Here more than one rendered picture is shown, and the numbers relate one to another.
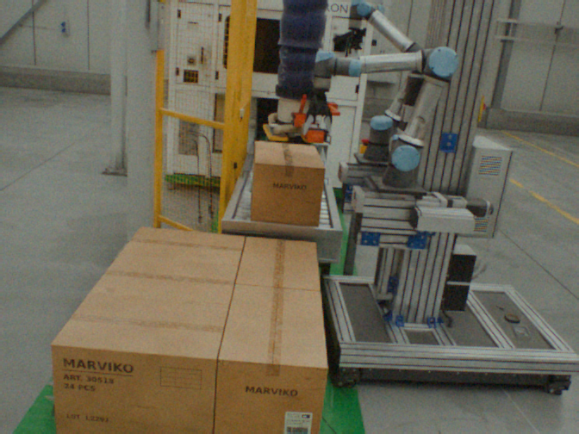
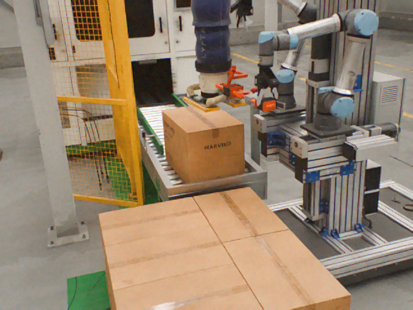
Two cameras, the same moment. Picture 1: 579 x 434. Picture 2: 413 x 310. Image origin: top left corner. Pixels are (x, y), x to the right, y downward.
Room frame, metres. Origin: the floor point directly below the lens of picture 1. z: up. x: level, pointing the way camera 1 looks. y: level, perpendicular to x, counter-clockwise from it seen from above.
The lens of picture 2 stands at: (0.06, 0.84, 1.93)
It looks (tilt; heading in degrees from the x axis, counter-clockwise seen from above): 21 degrees down; 346
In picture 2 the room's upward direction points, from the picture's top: 3 degrees counter-clockwise
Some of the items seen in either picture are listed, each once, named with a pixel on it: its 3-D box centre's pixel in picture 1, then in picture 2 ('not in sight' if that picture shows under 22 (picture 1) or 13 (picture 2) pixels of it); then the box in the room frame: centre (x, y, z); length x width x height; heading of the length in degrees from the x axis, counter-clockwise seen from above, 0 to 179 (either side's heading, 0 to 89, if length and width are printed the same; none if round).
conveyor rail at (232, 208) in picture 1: (243, 182); (141, 145); (4.06, 0.43, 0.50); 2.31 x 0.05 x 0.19; 2
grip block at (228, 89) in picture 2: (301, 120); (233, 90); (2.68, 0.01, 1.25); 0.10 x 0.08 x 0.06; 101
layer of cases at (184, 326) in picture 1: (211, 319); (205, 278); (2.23, 0.34, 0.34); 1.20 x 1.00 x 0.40; 2
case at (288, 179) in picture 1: (284, 184); (201, 143); (3.24, 0.08, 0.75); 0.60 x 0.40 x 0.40; 6
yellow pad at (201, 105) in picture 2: (275, 129); (201, 101); (2.91, 0.15, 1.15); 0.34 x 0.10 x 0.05; 11
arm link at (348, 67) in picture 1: (347, 67); (284, 42); (2.36, -0.16, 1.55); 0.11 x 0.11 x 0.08; 85
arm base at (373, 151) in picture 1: (377, 150); (284, 99); (2.94, -0.42, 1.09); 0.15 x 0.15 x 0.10
